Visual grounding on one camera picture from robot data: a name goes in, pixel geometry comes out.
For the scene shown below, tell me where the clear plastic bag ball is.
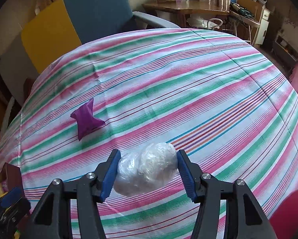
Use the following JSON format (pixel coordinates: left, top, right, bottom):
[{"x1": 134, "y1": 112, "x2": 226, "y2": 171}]
[{"x1": 113, "y1": 142, "x2": 178, "y2": 197}]

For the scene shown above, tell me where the striped bed sheet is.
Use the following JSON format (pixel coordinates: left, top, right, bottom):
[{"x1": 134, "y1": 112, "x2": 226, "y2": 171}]
[{"x1": 0, "y1": 27, "x2": 298, "y2": 239}]

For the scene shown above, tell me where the grey yellow blue chair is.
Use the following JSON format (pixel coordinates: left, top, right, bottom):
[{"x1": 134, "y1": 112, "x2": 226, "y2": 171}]
[{"x1": 0, "y1": 0, "x2": 176, "y2": 105}]

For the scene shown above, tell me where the wooden desk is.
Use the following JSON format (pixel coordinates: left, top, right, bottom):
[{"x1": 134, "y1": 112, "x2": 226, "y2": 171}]
[{"x1": 142, "y1": 0, "x2": 229, "y2": 27}]

